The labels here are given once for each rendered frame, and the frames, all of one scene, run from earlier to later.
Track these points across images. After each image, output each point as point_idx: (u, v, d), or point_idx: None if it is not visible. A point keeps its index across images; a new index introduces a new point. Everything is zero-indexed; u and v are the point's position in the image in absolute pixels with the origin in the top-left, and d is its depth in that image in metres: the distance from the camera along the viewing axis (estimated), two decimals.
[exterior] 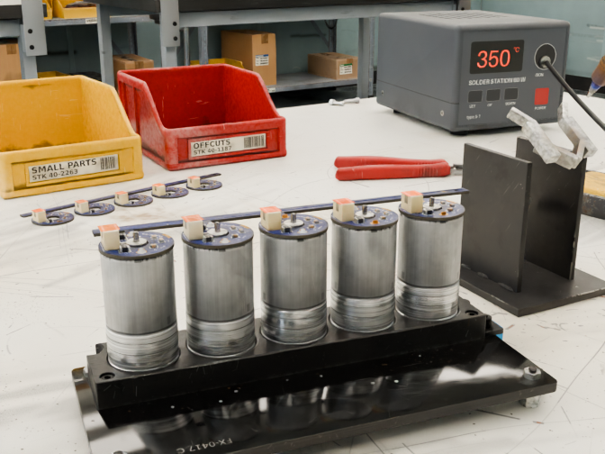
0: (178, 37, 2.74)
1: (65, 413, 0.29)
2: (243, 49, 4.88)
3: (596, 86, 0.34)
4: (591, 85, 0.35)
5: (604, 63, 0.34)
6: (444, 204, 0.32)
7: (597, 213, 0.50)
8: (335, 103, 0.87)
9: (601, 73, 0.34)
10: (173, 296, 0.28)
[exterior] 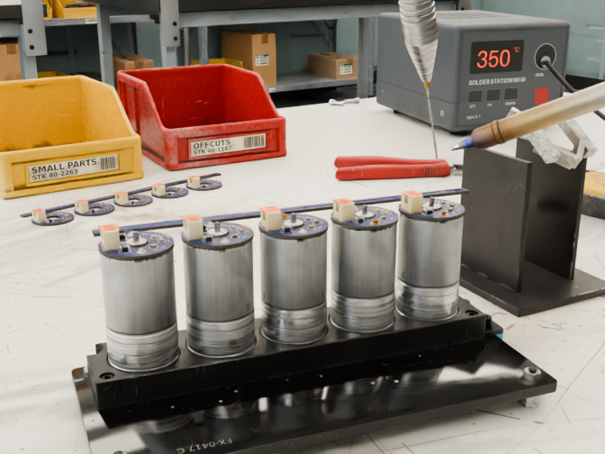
0: (178, 37, 2.74)
1: (65, 413, 0.29)
2: (243, 49, 4.88)
3: (472, 147, 0.29)
4: (463, 140, 0.30)
5: (499, 134, 0.29)
6: (444, 204, 0.32)
7: (597, 213, 0.50)
8: (335, 103, 0.87)
9: (489, 141, 0.29)
10: (173, 296, 0.28)
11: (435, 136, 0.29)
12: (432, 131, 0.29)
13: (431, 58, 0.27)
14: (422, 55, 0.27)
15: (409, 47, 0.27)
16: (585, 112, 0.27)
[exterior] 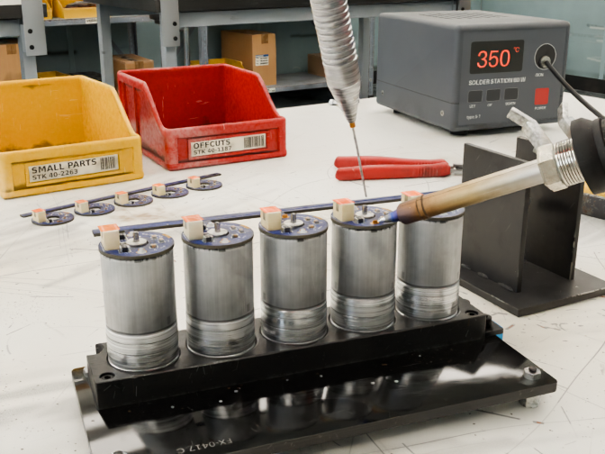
0: (178, 37, 2.74)
1: (65, 413, 0.29)
2: (243, 49, 4.88)
3: (397, 221, 0.29)
4: (389, 214, 0.29)
5: (423, 210, 0.29)
6: None
7: (597, 213, 0.50)
8: (335, 103, 0.87)
9: (413, 217, 0.29)
10: (173, 296, 0.28)
11: (363, 175, 0.29)
12: (360, 171, 0.28)
13: (354, 99, 0.27)
14: (344, 96, 0.26)
15: (330, 88, 0.26)
16: (506, 192, 0.27)
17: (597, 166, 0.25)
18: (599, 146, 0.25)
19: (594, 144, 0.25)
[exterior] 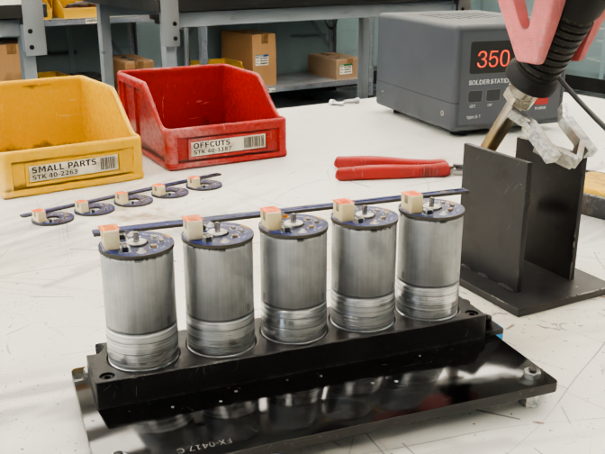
0: (178, 37, 2.74)
1: (65, 413, 0.29)
2: (243, 49, 4.88)
3: None
4: None
5: None
6: (444, 204, 0.32)
7: (597, 213, 0.50)
8: (335, 103, 0.87)
9: None
10: (173, 296, 0.28)
11: None
12: None
13: None
14: None
15: None
16: (504, 125, 0.40)
17: (519, 76, 0.37)
18: (516, 64, 0.37)
19: (515, 64, 0.38)
